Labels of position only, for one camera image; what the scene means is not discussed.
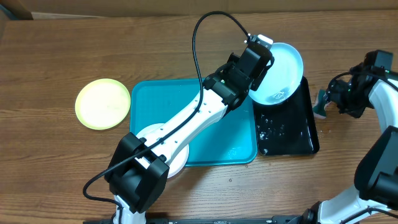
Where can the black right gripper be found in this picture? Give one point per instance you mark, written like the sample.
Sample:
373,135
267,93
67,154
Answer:
331,96

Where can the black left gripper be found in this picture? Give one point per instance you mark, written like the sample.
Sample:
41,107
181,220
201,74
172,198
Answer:
232,60

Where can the green and yellow sponge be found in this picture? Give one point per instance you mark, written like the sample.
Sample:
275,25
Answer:
321,102

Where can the light blue plate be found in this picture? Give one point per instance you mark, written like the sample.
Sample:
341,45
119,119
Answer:
282,79

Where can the pink plate with stain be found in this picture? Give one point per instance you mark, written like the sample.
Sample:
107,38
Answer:
178,164

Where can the yellow plate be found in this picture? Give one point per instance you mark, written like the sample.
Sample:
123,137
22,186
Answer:
102,104

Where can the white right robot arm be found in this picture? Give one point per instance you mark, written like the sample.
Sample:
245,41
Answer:
375,180

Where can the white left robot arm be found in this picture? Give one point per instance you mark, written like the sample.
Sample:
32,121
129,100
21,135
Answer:
139,168

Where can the teal plastic tray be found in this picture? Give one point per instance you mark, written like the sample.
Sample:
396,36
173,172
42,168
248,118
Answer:
230,141

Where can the black water tray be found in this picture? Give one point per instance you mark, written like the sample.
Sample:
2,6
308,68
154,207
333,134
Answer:
287,129

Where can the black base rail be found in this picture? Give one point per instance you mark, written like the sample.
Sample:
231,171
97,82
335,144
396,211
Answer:
283,219

